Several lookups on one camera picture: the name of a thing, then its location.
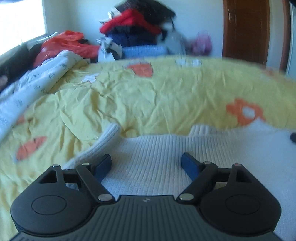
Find white knit sweater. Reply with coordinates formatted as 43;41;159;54
64;120;295;240

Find black clothes by window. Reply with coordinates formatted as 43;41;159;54
1;44;42;85

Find navy blue clothes on pile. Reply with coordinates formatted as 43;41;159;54
105;26;161;48

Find black clothes on pile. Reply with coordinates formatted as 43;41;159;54
115;0;176;25

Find white printed quilt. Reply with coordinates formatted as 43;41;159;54
1;51;85;140

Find brown wooden door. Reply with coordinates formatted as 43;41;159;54
222;1;292;71

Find pink plastic bag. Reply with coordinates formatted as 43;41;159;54
189;31;212;56

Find yellow carrot print bedsheet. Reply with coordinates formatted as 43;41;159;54
1;56;295;240

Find white black crumpled cloth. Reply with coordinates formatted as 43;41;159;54
97;37;123;62

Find red plastic bag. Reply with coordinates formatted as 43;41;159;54
33;30;100;68

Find light blue knit garment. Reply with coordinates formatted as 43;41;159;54
122;45;168;59

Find window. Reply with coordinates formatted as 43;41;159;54
1;1;46;54

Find red jacket on pile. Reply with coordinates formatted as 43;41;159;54
99;9;161;35

